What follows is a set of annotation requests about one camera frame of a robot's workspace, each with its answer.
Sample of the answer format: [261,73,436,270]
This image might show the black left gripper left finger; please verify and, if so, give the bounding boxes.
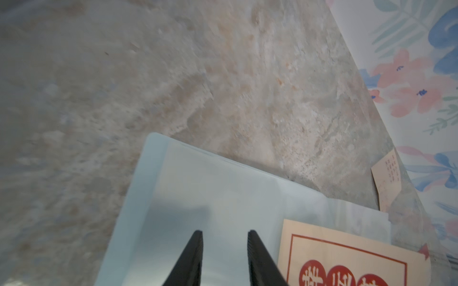
[163,230,203,286]

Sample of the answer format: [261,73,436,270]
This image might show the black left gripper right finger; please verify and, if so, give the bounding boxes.
[247,230,287,286]

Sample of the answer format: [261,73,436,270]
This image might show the cream card red circles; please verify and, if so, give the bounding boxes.
[278,220,431,286]

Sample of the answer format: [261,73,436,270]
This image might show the pink good luck card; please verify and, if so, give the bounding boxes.
[371,149,402,213]

